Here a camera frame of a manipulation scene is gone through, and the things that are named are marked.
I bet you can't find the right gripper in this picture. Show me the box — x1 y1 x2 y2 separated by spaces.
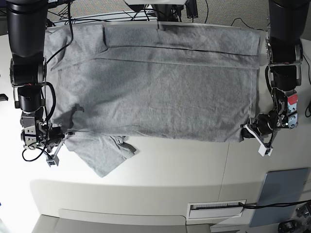
19 114 76 162

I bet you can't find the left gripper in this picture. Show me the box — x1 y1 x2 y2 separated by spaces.
240 89 298 147

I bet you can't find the grey T-shirt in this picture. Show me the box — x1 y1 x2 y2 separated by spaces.
44 24 260 177

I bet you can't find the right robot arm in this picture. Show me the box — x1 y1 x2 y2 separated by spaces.
6 0 71 166

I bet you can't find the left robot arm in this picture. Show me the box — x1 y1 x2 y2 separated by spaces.
52 0 308 142

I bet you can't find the blue-grey board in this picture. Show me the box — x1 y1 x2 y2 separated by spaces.
249 167 310 228

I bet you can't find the black device bottom right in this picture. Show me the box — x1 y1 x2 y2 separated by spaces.
277 219 301 233

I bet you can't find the aluminium extrusion profile dark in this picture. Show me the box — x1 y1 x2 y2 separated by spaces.
185 0 198 19

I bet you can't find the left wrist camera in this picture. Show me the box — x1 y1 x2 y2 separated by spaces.
258 145 273 157

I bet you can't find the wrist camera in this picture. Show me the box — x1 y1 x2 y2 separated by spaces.
258 145 273 157
46 155 59 167

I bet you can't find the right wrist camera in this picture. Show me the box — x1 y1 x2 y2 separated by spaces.
46 155 59 167

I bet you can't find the black cable on desk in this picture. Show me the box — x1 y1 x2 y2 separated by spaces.
239 200 309 210

